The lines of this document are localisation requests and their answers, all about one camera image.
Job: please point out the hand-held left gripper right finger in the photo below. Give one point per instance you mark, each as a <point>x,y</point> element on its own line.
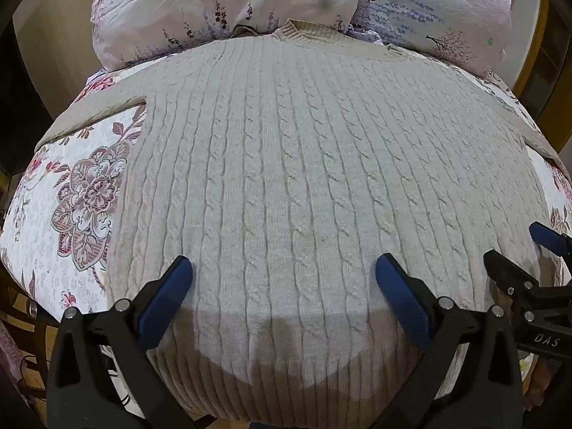
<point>402,297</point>

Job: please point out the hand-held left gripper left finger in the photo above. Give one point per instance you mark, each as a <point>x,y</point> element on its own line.
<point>164,300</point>

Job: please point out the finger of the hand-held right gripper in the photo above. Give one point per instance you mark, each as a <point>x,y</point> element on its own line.
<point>507,275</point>
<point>548,237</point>

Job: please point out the floral quilted bed sheet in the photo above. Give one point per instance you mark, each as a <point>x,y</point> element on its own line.
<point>76,196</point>

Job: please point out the dark furniture panel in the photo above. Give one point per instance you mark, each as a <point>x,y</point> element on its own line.
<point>20,116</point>

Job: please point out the purple floral pillow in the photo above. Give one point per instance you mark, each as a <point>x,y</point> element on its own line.
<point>424,4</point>

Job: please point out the pink floral pillow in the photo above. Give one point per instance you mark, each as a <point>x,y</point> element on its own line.
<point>201,0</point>

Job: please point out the wooden bed frame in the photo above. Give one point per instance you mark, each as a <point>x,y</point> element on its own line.
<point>40,344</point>

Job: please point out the wooden headboard frame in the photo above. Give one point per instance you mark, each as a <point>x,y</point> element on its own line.
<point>543,53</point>

